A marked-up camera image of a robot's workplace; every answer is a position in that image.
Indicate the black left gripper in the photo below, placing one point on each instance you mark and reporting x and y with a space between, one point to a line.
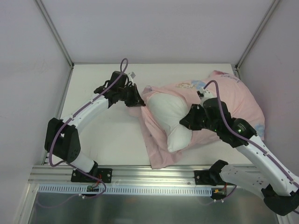
131 94

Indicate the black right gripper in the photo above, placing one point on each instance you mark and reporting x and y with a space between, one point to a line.
195 117

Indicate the white pillow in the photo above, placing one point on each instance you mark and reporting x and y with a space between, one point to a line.
167 111

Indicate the purple Elsa print pillowcase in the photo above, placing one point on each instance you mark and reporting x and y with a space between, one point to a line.
239 100

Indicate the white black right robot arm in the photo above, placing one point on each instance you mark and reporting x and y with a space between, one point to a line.
277 186

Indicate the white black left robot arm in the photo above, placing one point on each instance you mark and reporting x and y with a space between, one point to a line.
62 136

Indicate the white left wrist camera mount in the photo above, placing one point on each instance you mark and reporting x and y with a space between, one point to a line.
131 77

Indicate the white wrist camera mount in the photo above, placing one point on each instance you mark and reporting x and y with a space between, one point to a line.
131 77
204 94

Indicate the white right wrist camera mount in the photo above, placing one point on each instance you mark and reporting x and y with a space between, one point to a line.
204 94

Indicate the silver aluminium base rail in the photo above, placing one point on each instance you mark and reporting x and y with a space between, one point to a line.
182 176

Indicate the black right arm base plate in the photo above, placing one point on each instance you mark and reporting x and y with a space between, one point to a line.
207 177

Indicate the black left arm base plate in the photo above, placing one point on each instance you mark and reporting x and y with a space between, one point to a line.
104 174

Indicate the white slotted cable duct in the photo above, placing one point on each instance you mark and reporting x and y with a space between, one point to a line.
125 190

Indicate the left aluminium corner post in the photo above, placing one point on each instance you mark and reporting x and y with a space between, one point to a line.
49 22

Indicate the aluminium corner post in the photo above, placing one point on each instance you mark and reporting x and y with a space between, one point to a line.
49 22
271 9

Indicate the right aluminium corner post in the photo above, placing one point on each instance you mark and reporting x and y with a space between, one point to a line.
271 9

